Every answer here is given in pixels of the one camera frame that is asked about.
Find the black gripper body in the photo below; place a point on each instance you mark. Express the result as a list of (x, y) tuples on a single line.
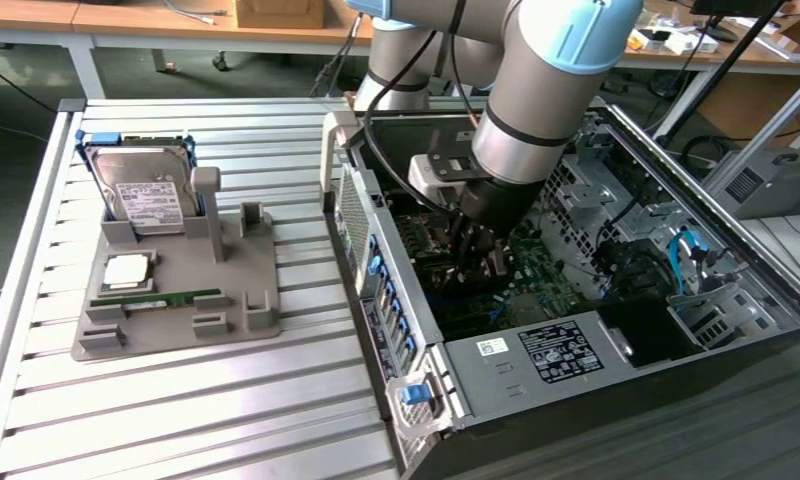
[(501, 205)]

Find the graphics card with black shroud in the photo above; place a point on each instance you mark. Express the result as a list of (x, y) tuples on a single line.
[(467, 282)]

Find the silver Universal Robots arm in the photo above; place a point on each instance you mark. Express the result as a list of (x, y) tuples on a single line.
[(547, 100)]

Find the CPU socket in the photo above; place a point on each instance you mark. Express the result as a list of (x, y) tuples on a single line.
[(434, 232)]

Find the green motherboard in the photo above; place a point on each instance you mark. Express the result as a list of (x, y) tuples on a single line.
[(547, 280)]

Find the grey chipset heatsink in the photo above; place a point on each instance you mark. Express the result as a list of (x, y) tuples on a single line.
[(529, 309)]

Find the metal disk bay cage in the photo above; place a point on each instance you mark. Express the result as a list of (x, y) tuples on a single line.
[(594, 200)]

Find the grey power supply unit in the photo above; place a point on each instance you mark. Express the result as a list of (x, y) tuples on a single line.
[(494, 380)]

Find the blue case latch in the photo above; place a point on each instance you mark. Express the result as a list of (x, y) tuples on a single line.
[(414, 393)]

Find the open grey PC case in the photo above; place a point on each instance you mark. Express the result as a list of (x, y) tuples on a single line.
[(641, 425)]

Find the grey computer tower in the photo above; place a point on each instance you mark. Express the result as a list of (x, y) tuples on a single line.
[(774, 190)]

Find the black slanted pole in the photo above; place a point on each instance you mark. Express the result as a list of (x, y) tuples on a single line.
[(727, 70)]

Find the grey plastic parts rack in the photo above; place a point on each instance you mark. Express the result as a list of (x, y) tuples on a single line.
[(174, 270)]

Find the green RAM stick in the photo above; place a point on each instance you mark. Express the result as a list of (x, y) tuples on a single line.
[(167, 300)]

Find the wooden office desk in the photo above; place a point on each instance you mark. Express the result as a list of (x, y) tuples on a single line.
[(741, 55), (107, 22)]

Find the hard disk in blue carrier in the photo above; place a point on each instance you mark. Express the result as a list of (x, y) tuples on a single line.
[(140, 175)]

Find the black caster wheel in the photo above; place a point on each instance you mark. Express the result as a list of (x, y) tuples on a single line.
[(222, 61)]

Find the silver CPU chip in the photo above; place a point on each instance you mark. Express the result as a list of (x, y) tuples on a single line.
[(127, 271)]

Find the black computer monitor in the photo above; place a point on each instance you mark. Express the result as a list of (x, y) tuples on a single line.
[(714, 7)]

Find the brown cardboard box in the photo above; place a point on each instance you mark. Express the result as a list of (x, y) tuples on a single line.
[(274, 12)]

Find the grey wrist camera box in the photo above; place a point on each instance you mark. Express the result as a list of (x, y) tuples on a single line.
[(430, 175)]

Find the aluminium profile frame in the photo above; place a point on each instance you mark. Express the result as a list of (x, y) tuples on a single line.
[(797, 107)]

